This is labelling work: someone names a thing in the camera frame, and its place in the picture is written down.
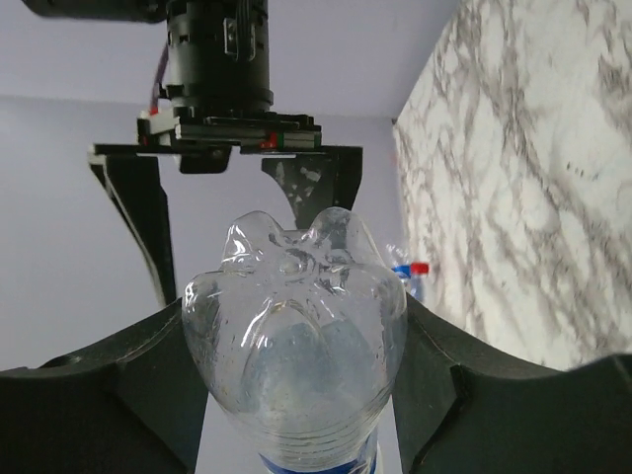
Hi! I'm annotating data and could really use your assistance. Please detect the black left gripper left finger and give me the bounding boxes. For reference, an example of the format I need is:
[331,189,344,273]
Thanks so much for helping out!
[1,301,208,473]

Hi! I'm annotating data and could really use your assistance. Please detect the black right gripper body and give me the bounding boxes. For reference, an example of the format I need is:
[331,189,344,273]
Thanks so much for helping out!
[88,111,364,174]

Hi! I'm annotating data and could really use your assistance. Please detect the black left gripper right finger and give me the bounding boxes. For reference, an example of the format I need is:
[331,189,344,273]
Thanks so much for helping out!
[392,298,631,474]

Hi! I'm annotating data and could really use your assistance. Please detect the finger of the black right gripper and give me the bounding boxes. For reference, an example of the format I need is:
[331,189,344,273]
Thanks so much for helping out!
[88,155,177,306]
[261,147,363,229]

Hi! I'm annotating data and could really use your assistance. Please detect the pepsi bottle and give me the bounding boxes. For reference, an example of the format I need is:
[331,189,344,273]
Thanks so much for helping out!
[182,207,407,473]

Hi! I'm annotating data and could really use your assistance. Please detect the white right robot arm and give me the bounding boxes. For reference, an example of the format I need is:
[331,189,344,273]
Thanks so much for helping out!
[29,1,362,306]

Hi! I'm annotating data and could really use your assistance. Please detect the red label bottle at back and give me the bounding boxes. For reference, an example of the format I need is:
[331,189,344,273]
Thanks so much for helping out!
[386,244,431,302]

